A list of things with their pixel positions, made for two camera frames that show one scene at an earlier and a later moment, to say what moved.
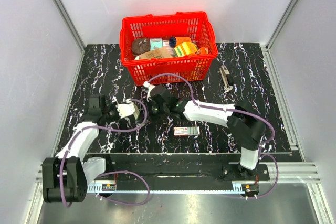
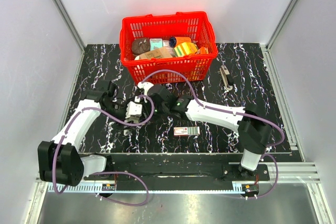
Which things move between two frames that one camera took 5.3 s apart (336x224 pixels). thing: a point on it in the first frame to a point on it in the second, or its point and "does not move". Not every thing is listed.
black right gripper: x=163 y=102 does not move
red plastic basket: x=184 y=43 does not move
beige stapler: x=136 y=113 to x=128 y=130
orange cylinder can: x=174 y=41 does not move
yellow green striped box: x=185 y=49 does not move
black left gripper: x=113 y=106 to x=124 y=116
